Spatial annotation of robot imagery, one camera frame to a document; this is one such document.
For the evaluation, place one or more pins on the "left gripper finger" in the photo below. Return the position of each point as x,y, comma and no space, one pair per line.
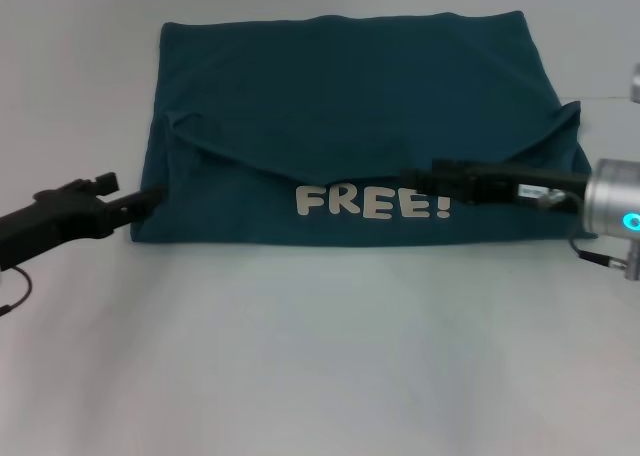
137,203
107,183

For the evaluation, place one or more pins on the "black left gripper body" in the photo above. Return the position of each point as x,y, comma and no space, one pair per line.
50,221

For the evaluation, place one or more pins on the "blue t-shirt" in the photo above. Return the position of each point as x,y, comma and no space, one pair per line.
350,101

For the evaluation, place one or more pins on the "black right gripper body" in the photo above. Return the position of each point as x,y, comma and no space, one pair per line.
530,186

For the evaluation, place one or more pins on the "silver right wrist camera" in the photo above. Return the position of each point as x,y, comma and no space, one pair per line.
635,83

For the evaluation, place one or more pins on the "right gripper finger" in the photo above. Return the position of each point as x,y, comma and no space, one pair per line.
452,167
435,183

